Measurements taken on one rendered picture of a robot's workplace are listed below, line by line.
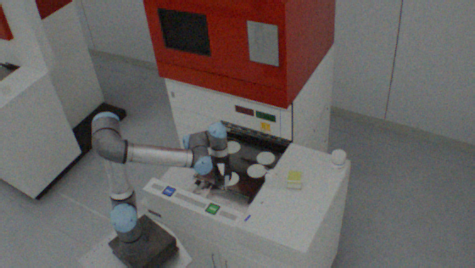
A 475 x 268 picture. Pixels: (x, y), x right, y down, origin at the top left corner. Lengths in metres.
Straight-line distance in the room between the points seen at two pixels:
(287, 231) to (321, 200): 0.24
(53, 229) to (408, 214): 2.78
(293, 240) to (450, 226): 1.71
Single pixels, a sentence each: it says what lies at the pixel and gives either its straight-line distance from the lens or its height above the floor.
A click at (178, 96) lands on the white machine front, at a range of 2.58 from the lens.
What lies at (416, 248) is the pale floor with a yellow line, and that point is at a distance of 3.16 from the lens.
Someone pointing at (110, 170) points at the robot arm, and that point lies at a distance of 1.86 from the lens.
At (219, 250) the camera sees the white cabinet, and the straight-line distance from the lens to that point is 2.24.
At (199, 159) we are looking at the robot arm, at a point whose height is 1.36.
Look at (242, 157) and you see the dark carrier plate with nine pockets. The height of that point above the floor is 0.90.
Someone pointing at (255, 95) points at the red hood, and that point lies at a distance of 2.17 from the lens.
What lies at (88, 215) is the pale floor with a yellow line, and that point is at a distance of 3.55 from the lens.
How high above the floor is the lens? 2.54
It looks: 41 degrees down
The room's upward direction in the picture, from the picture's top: 6 degrees counter-clockwise
